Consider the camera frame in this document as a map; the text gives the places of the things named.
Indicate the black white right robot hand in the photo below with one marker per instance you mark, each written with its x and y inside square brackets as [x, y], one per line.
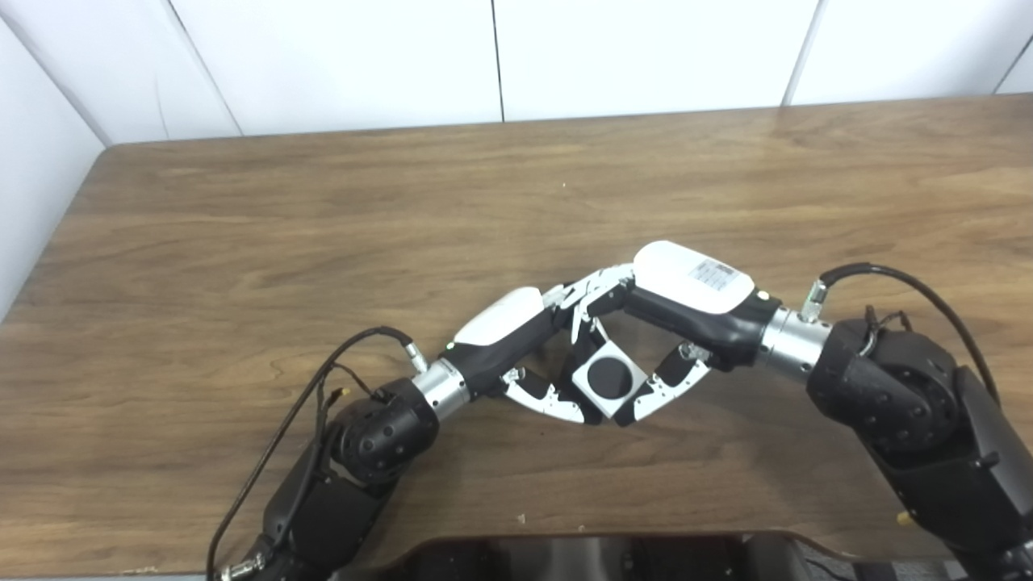
[694, 298]

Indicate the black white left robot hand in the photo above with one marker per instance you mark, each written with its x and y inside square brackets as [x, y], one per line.
[500, 331]

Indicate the white square piece with hole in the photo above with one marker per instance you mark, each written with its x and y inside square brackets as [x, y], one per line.
[637, 379]

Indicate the black peg with square base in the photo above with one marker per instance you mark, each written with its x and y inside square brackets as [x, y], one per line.
[609, 378]

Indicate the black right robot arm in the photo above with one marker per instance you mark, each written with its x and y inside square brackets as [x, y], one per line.
[912, 403]

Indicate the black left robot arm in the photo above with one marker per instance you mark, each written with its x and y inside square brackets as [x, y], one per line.
[371, 444]

